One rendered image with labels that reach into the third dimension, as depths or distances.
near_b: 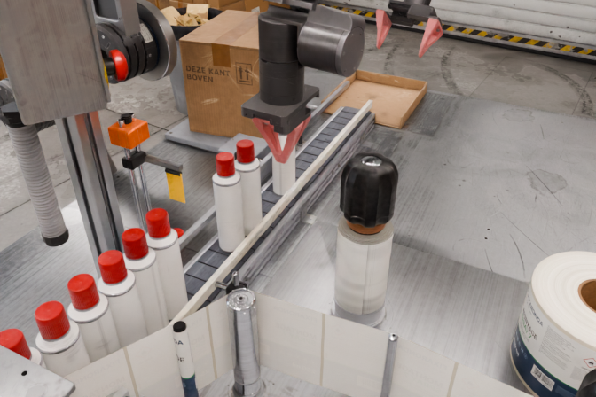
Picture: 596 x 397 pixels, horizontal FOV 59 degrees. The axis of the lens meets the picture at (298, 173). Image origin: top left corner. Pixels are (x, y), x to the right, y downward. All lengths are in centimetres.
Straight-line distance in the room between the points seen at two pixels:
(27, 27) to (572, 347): 75
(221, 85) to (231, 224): 53
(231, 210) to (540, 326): 54
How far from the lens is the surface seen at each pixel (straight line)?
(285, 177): 115
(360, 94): 180
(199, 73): 145
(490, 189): 138
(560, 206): 139
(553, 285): 84
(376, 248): 79
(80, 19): 64
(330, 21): 61
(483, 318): 97
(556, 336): 80
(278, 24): 63
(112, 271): 75
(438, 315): 95
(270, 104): 67
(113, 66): 68
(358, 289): 84
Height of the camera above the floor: 156
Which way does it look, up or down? 33 degrees down
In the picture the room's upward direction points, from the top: straight up
